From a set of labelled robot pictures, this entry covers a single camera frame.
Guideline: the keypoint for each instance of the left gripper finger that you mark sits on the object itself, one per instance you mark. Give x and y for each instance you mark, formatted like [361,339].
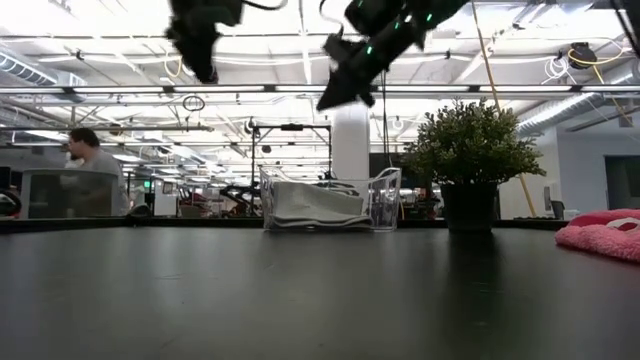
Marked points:
[207,67]

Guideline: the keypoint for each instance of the grey smooth microfiber towel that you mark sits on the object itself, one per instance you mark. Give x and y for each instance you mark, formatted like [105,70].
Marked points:
[315,205]

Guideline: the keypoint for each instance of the pink waffle microfiber towel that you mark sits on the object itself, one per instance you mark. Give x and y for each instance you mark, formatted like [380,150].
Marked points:
[595,247]

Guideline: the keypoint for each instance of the black background robot arm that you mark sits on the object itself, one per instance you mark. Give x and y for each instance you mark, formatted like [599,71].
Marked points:
[240,192]

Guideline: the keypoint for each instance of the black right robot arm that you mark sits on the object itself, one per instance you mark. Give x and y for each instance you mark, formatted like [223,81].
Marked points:
[440,10]

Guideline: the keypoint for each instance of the white round column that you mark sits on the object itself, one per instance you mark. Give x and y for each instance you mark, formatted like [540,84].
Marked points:
[350,145]

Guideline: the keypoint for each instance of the black monitor screen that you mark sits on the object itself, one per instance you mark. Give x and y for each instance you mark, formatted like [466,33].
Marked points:
[382,165]

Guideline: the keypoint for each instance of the clear plastic bin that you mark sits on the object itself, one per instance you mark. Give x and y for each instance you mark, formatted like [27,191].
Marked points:
[387,200]

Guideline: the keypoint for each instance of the green potted plant black pot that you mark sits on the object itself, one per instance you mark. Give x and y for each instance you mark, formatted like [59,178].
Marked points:
[470,145]

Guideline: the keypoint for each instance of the person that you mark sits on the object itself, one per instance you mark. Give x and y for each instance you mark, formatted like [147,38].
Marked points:
[102,162]

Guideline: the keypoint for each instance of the small white container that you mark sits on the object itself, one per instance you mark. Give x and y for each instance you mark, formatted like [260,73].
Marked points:
[571,215]

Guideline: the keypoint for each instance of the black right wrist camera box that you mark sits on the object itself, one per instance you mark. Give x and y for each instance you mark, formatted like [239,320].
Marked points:
[342,50]

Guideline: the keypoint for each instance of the black metal frame rig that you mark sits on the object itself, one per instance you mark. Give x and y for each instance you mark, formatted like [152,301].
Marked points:
[291,127]

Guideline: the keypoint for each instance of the silver air duct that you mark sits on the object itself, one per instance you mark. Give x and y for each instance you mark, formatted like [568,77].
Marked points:
[25,70]
[560,107]

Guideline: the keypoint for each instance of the glass-walled enclosure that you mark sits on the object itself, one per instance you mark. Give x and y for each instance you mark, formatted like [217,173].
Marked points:
[45,195]

